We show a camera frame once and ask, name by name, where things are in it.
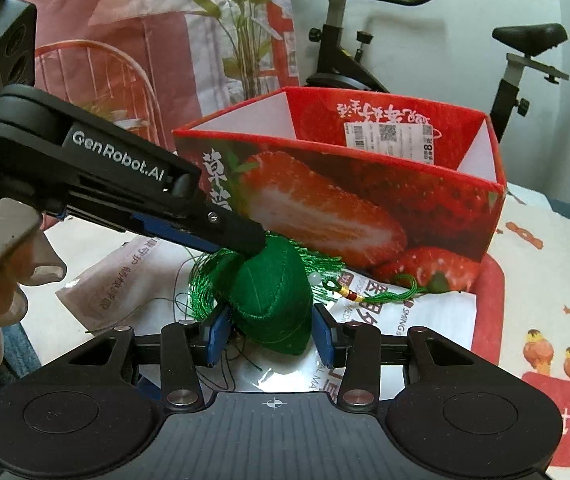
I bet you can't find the green fabric zongzi sachet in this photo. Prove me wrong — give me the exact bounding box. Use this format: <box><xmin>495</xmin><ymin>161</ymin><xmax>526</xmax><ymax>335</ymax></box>
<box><xmin>174</xmin><ymin>233</ymin><xmax>429</xmax><ymax>357</ymax></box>

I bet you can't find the white medical mask package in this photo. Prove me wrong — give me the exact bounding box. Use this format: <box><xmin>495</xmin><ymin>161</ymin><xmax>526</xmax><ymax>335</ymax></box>
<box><xmin>248</xmin><ymin>292</ymin><xmax>477</xmax><ymax>399</ymax></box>

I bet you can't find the small white mask packet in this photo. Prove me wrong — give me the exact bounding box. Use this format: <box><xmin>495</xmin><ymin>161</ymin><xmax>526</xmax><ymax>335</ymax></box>
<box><xmin>56</xmin><ymin>236</ymin><xmax>201</xmax><ymax>335</ymax></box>

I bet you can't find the pink printed backdrop cloth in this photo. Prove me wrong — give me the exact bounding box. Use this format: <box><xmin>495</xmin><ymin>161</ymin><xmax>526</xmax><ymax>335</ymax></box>
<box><xmin>0</xmin><ymin>0</ymin><xmax>301</xmax><ymax>154</ymax></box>

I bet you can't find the red strawberry cardboard box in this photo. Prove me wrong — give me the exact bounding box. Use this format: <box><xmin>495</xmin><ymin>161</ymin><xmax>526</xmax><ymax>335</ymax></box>
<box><xmin>173</xmin><ymin>87</ymin><xmax>506</xmax><ymax>292</ymax></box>

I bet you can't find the black exercise bike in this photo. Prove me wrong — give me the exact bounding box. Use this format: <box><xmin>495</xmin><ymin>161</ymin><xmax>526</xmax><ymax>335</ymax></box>
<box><xmin>293</xmin><ymin>0</ymin><xmax>570</xmax><ymax>134</ymax></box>

